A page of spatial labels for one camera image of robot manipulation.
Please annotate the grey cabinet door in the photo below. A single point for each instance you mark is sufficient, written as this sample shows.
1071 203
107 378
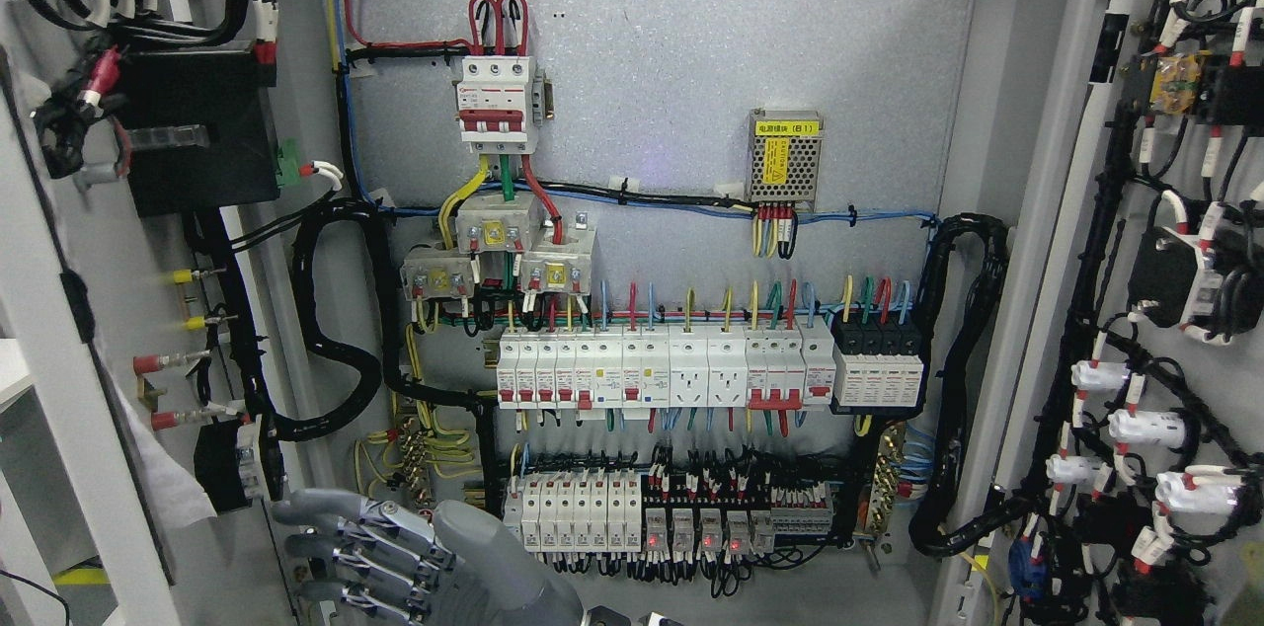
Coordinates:
1108 471
85 292

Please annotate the white socket breaker row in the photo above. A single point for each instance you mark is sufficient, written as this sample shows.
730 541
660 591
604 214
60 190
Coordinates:
666 368

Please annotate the relay row with red leds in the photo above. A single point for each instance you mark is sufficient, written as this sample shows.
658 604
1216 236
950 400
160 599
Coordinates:
689 534

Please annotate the white three pole main breaker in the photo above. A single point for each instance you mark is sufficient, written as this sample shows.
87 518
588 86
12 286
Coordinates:
500 106

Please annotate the black surge protector block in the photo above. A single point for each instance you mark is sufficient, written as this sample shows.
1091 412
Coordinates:
878 368

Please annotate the metal mesh power supply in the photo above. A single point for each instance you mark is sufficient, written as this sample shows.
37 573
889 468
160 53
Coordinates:
785 150

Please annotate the white desk edge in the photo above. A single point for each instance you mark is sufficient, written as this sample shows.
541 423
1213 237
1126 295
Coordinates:
16 377

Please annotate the current transformer cluster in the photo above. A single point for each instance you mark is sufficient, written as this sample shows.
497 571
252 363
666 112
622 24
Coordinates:
503 245

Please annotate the white lower breaker row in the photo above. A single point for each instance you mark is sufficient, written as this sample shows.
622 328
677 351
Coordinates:
574 514

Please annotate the grey robot hand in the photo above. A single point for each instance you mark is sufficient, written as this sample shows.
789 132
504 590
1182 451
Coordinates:
458 566

